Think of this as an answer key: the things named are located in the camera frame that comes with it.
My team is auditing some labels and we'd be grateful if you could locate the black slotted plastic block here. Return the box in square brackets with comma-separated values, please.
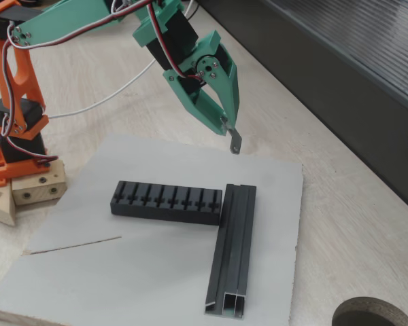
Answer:
[109, 180, 223, 227]

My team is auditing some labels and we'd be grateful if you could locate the wooden base plank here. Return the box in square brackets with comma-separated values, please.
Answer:
[0, 179, 18, 227]

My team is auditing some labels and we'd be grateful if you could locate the white USB cable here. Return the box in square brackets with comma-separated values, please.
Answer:
[46, 0, 198, 120]

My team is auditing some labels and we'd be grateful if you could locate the light wooden block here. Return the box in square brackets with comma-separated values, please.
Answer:
[12, 159, 68, 206]

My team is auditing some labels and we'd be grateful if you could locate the small thin metal plate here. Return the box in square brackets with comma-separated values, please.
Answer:
[220, 117, 243, 156]

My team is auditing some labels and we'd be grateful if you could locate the black aluminium profile bar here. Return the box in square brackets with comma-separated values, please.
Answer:
[203, 183, 258, 320]

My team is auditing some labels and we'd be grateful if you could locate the grey chipboard panel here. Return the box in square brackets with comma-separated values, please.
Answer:
[0, 132, 305, 326]

